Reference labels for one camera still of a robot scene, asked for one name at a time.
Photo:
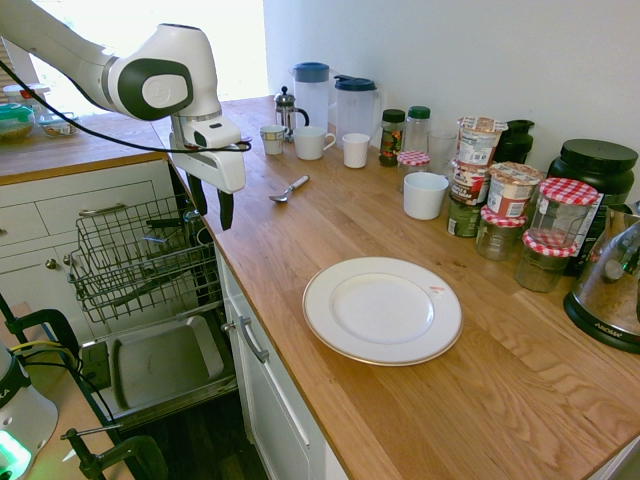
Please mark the tall blue-lid plastic pitcher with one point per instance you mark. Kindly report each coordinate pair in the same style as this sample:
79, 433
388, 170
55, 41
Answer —
311, 100

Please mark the white drawer cabinet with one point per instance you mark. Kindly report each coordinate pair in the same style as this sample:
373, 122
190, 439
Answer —
60, 195

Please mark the glass french press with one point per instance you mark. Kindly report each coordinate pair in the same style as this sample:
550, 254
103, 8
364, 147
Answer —
287, 115

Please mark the open dishwasher door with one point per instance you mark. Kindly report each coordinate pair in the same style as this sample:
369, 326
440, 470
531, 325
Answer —
165, 360

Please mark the plain white cup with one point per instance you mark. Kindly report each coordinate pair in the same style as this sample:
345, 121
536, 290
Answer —
425, 197

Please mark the green-lid spice jar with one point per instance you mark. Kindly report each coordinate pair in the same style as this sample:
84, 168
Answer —
418, 130

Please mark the small red-checkered-lid jar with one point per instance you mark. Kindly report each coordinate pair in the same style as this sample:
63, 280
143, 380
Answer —
413, 162

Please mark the green tin can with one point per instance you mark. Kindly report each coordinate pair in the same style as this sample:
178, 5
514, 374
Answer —
462, 217

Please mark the clear drinking glass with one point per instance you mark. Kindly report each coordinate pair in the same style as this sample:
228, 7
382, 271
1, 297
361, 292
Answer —
442, 150

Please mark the white door cabinet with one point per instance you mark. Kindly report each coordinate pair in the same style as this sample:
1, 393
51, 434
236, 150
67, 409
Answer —
270, 400

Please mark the red-label yogurt tub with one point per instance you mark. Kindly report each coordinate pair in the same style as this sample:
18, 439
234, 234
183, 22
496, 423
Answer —
469, 185

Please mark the white yogurt tub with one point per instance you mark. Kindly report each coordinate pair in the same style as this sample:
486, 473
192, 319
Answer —
479, 142
511, 192

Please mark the black-lid spice jar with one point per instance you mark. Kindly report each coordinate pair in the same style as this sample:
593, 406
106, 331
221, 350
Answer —
392, 137

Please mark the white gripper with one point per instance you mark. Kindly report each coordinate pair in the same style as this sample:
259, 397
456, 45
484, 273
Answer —
220, 167

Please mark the round cabinet knob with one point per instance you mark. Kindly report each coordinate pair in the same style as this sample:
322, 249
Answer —
66, 260
50, 264
228, 327

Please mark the large black supplement tub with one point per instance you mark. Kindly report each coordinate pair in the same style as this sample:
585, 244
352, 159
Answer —
597, 165

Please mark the patterned small cup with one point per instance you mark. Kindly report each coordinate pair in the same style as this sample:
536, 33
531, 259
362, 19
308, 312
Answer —
272, 140

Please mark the large red-checkered-lid glass jar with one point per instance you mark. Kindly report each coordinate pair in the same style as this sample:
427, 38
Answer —
565, 210

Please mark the black C-clamp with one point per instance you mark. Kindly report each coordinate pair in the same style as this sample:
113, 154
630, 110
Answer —
47, 320
135, 450

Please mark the white gold-rimmed plate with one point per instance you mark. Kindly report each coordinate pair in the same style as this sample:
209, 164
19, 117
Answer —
382, 310

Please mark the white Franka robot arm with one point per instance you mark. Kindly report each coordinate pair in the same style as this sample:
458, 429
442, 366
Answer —
170, 55

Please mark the white ribbed cup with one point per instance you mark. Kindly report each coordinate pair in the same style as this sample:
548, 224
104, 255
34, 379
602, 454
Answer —
356, 151

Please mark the stainless steel electric kettle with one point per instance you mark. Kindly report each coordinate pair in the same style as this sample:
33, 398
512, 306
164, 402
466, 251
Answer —
607, 285

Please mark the clear glass food container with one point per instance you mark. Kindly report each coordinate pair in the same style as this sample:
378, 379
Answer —
59, 127

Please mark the red-trim clear container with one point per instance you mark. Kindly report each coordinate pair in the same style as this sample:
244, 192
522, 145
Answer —
25, 92

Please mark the short blue-lid plastic pitcher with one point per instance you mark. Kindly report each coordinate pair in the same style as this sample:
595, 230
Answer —
356, 112

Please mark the glass in dishwasher rack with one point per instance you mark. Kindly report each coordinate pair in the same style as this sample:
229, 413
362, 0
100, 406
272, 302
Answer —
197, 230

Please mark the black bottle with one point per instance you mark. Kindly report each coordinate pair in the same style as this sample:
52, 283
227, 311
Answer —
517, 142

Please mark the green-lid food container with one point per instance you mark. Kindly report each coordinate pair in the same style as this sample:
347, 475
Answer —
16, 122

